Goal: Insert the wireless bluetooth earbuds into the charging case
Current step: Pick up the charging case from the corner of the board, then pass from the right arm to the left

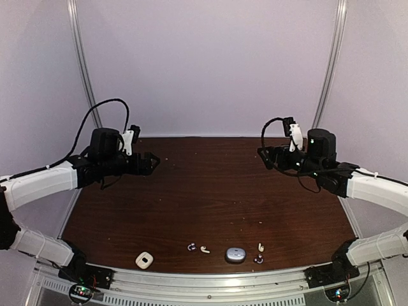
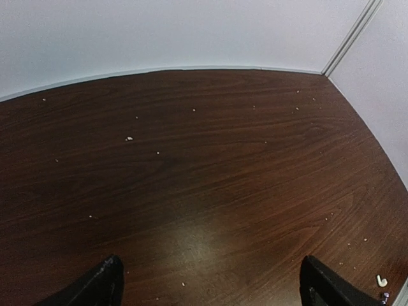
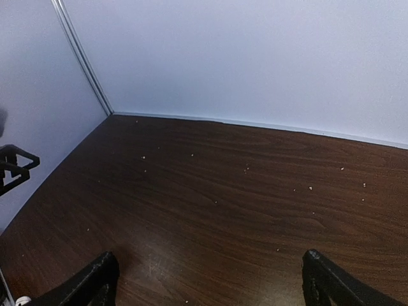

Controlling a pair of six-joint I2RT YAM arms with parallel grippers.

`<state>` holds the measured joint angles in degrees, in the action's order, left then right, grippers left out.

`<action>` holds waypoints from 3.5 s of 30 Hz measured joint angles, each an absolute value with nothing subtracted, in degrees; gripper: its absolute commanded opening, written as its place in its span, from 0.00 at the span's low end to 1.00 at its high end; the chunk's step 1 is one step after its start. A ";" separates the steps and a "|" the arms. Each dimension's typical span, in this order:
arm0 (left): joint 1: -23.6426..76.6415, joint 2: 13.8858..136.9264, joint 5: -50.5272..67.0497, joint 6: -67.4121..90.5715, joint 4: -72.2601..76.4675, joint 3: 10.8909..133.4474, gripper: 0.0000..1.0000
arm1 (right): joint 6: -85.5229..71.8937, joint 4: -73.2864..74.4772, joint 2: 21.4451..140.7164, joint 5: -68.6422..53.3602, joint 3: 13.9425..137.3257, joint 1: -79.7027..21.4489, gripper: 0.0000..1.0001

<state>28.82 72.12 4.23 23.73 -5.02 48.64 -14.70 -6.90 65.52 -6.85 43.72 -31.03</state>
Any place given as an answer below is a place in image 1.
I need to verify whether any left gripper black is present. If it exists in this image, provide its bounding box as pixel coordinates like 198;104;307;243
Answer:
100;151;160;176

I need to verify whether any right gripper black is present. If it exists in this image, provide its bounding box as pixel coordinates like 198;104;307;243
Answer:
258;143;324;180

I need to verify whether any purple earbud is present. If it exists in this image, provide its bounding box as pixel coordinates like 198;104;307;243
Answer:
187;243;197;252
254;254;264;264

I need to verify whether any lavender earbud charging case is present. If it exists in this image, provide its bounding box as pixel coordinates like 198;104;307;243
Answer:
225;247;247;264

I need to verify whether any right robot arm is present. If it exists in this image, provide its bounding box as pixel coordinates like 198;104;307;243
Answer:
257;124;407;282

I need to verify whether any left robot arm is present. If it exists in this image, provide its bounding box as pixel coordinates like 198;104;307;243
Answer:
1;125;161;283

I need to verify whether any cream white charging case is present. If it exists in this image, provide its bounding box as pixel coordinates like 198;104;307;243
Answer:
135;251;154;270

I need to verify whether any white earbud right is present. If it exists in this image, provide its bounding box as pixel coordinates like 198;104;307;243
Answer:
258;243;265;252

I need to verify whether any white earbud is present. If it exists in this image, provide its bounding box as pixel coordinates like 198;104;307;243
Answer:
258;243;265;252
200;245;210;254

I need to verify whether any white earbud left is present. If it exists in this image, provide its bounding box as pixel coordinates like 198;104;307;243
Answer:
200;245;210;254

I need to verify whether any right black cable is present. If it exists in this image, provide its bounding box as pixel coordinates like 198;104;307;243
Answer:
260;117;321;193

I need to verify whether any black cable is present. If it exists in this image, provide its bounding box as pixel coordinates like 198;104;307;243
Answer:
63;98;131;160
260;117;321;193

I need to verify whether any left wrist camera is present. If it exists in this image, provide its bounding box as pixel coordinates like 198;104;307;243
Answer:
122;124;140;156

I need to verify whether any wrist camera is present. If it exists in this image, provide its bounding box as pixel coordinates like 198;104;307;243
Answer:
283;117;303;152
122;124;140;156

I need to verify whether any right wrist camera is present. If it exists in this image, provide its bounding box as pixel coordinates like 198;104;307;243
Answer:
283;117;303;152

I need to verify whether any left black cable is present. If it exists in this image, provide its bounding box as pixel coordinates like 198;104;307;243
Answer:
63;98;131;160

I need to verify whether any left aluminium frame post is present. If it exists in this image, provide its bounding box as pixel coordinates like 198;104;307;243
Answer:
66;0;103;128

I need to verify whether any aluminium frame post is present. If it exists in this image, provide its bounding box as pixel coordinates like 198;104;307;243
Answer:
66;0;103;128
312;0;347;128

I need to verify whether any front aluminium rail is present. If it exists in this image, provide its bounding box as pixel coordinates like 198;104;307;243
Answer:
28;251;393;306

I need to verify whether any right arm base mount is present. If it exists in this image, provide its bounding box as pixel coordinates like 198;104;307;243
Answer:
304;240;360;303

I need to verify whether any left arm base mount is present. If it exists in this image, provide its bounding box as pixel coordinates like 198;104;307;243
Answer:
52;244;113;305

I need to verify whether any right aluminium frame post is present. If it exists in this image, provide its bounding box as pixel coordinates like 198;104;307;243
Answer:
312;0;347;128

